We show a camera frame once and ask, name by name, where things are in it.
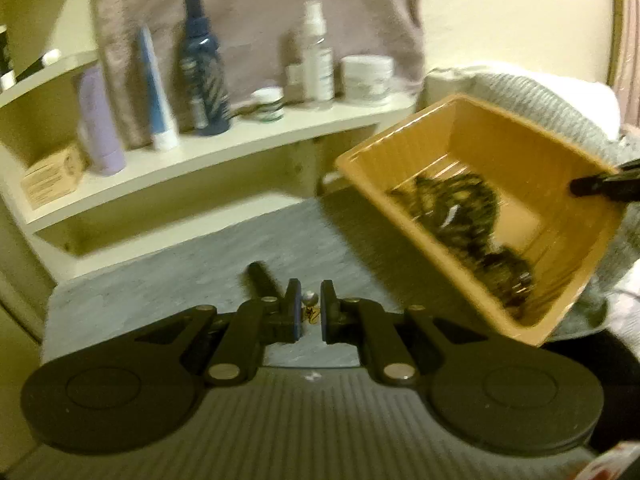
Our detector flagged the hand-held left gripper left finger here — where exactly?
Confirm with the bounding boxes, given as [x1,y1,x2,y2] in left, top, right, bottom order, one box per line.
[132,280,303,387]

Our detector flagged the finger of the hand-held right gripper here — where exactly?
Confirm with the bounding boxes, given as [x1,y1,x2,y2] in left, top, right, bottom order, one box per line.
[570,160,640,198]

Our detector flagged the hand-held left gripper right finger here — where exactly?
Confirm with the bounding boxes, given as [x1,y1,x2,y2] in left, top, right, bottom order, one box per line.
[320,280,491,388]

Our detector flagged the small silver ring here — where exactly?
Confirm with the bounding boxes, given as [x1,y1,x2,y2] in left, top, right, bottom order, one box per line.
[301,290,322,323]

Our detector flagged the orange plastic tray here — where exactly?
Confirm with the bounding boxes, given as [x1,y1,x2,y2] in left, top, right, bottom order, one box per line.
[334,92,623,347]

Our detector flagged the brown wooden bead necklace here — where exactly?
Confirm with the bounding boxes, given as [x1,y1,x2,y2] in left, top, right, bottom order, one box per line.
[390,172,501,261]

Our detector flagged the white quilted pillow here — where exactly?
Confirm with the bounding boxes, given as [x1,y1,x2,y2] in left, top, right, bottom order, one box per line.
[425,65,621,136]

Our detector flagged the grey tweed pillow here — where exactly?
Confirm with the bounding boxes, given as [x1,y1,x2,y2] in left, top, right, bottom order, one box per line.
[465,72,640,341]

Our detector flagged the light grey patterned blanket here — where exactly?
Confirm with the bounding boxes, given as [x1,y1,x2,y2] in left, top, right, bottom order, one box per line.
[585,270,640,333]

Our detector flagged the grey-blue fluffy towel mat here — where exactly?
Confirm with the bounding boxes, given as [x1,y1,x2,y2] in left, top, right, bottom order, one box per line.
[40,195,481,376]

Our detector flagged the cream wooden shelf unit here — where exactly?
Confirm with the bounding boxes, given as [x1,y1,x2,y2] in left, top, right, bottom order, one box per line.
[0,0,418,271]

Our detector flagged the small green-label jar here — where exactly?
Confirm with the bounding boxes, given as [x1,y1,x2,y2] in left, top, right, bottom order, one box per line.
[251,87,285,122]

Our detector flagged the small amber bottle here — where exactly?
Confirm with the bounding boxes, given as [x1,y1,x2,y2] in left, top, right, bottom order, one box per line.
[285,30,307,103]

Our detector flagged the white cream jar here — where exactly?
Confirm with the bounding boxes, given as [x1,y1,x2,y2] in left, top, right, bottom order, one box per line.
[341,55,395,106]

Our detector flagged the clear spray bottle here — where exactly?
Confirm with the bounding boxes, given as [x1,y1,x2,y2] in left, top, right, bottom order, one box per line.
[301,1,335,103]

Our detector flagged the white and blue tube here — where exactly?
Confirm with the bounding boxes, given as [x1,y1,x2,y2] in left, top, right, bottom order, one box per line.
[139,25,180,152]

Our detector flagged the dark blue spray bottle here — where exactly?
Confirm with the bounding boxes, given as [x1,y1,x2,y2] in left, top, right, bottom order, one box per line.
[179,0,232,136]

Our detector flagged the purple cosmetic tube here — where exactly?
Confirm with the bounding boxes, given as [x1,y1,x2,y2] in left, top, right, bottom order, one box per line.
[77,65,126,176]

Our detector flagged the small cardboard box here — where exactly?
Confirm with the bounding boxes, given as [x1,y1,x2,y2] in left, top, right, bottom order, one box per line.
[21,142,86,211]

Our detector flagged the red and white card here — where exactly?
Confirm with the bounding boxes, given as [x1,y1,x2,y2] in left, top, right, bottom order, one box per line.
[580,441,640,480]

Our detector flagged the pinkish grey hanging towel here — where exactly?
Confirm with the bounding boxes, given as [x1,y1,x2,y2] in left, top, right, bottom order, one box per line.
[90,0,426,146]

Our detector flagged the black tube with white cap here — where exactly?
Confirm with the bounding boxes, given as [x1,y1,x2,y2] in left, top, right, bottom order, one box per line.
[15,49,62,83]

